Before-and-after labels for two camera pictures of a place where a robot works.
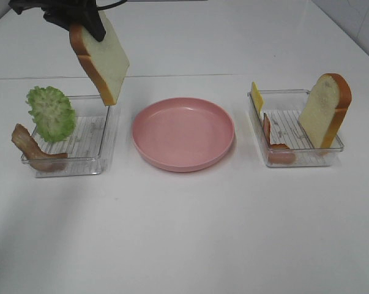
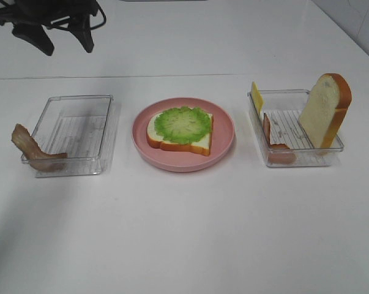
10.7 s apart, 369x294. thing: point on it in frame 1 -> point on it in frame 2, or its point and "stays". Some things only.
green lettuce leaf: (52, 113) -> (183, 125)
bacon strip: (278, 153) stays
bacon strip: (29, 147) stays
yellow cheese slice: (257, 98) stays
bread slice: (106, 58) -> (202, 146)
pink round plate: (183, 134) stays
